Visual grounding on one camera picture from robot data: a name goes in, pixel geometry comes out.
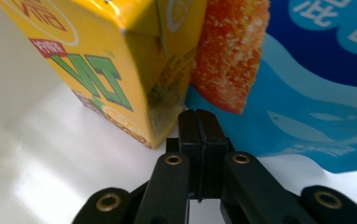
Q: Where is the yellow drink carton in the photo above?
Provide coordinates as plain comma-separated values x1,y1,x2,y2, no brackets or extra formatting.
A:
0,0,208,149

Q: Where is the blue snack pouch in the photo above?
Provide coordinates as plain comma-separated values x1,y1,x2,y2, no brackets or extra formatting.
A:
184,0,357,175

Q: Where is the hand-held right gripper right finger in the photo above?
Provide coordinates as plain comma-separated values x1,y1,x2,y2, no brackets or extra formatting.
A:
197,108,235,201

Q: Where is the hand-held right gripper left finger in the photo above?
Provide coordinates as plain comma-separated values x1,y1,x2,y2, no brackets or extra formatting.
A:
165,108,204,202

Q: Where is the white plastic bin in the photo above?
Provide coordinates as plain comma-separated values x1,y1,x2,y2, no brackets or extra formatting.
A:
0,0,357,224

